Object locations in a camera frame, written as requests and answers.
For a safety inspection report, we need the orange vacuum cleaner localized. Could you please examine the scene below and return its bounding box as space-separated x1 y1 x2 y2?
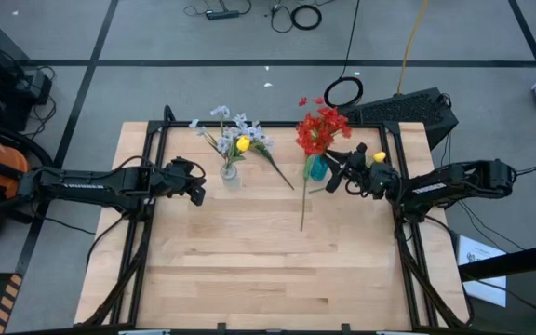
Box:
0 123 56 220

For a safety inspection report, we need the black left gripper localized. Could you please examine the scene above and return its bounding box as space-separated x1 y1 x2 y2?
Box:
150 156 207 208

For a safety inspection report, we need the thin black loose cable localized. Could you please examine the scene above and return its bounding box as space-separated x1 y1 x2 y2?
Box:
269 3 296 34

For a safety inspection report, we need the black power strip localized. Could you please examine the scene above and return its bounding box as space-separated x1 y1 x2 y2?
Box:
205 9 242 21

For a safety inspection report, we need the black metal table frame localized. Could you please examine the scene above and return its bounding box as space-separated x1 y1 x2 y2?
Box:
81 104 474 334

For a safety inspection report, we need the black metal bar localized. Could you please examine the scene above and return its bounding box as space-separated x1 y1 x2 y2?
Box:
458 239 536 283

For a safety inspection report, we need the white artificial flower bunch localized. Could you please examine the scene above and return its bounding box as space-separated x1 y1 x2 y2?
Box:
188 104 276 176
237 119 296 191

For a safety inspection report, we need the yellow cable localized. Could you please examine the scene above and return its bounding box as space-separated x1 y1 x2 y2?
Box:
396 0 431 97

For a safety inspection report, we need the clear ribbed glass vase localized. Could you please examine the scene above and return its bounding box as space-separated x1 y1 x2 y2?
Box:
219 162 241 189

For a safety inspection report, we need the teal glass vase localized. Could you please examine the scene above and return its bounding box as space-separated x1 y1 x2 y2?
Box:
308 155 329 182

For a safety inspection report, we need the orange black hazard strip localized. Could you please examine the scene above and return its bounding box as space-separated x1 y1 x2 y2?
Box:
0 273 23 335

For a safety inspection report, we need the white printed paper sheet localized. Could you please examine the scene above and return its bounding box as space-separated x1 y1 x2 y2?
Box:
456 234 508 308

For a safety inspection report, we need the yellow artificial tulip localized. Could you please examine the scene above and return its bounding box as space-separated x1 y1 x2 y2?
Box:
228 134 252 176
308 151 388 194

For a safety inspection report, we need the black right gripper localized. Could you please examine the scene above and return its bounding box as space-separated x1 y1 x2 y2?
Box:
324 141 402 199

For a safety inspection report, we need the black coiled cable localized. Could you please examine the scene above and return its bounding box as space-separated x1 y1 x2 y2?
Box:
290 4 323 32
323 0 365 111

